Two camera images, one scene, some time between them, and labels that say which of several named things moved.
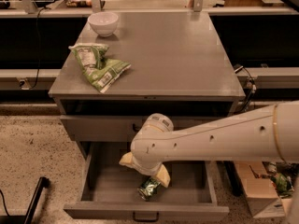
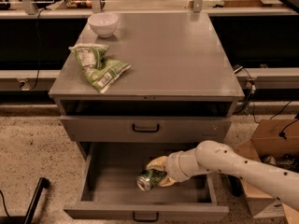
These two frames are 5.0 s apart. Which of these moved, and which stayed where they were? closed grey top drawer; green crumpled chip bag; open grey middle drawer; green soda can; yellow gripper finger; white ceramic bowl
Moved: yellow gripper finger; green soda can
Stayed: green crumpled chip bag; closed grey top drawer; open grey middle drawer; white ceramic bowl
